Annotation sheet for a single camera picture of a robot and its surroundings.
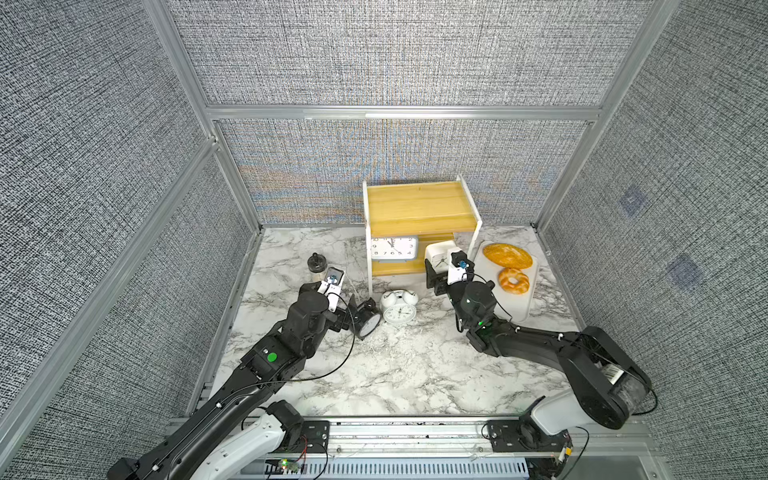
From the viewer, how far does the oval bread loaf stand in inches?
41.5

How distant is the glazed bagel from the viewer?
102 centimetres

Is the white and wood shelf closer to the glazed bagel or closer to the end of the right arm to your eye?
the end of the right arm

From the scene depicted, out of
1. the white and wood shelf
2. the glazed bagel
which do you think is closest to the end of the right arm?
the white and wood shelf

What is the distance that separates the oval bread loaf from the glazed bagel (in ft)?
0.07
